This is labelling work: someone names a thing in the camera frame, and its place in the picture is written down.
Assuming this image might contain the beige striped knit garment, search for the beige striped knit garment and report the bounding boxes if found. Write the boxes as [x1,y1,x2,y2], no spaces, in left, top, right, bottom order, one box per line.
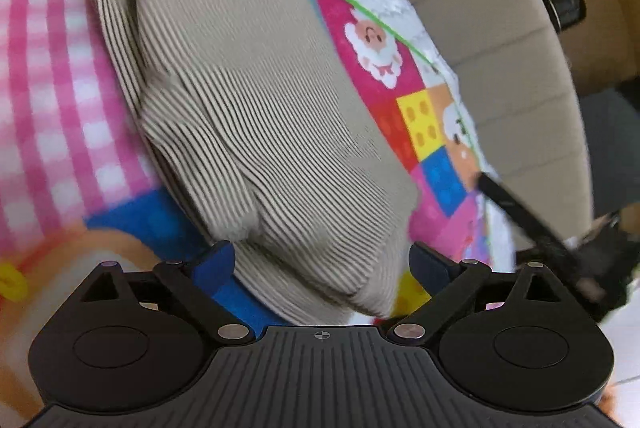
[92,0,416,325]

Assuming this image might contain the colourful cartoon play mat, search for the colourful cartoon play mat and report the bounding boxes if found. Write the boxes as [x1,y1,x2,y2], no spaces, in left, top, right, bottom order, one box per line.
[0,0,494,428]

